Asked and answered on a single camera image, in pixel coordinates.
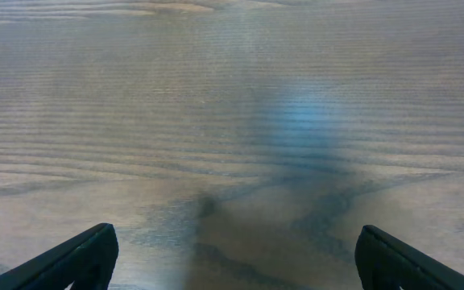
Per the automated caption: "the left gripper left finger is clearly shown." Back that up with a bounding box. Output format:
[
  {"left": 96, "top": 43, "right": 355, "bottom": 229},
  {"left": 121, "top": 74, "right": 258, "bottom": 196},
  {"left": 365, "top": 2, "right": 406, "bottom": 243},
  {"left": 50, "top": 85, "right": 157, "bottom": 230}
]
[{"left": 0, "top": 223, "right": 118, "bottom": 290}]

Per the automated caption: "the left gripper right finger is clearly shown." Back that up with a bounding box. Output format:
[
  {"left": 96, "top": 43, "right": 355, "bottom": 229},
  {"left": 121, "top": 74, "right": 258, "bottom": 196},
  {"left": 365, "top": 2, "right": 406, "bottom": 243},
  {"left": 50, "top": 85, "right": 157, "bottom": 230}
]
[{"left": 354, "top": 225, "right": 464, "bottom": 290}]

